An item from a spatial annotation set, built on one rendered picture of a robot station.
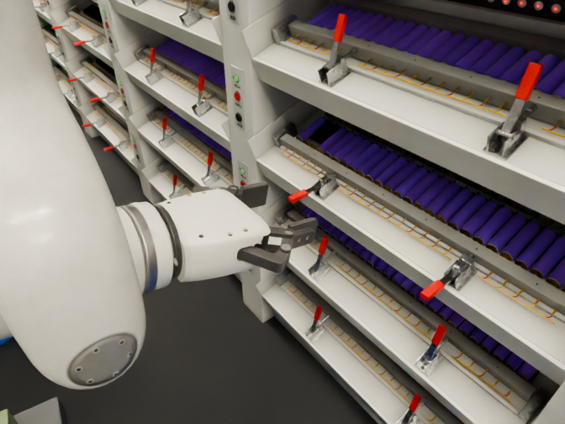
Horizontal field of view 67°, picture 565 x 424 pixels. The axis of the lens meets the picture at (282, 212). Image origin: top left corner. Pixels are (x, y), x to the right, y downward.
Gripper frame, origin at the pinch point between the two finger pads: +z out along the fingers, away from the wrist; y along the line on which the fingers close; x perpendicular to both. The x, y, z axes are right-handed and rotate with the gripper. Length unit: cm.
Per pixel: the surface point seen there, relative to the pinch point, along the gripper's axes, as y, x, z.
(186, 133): -78, -22, 29
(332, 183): -11.6, -5.6, 21.7
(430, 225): 7.1, -3.5, 22.9
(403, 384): 9, -43, 34
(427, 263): 9.9, -7.8, 20.6
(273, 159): -27.1, -7.6, 21.0
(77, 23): -154, -5, 22
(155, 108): -100, -21, 29
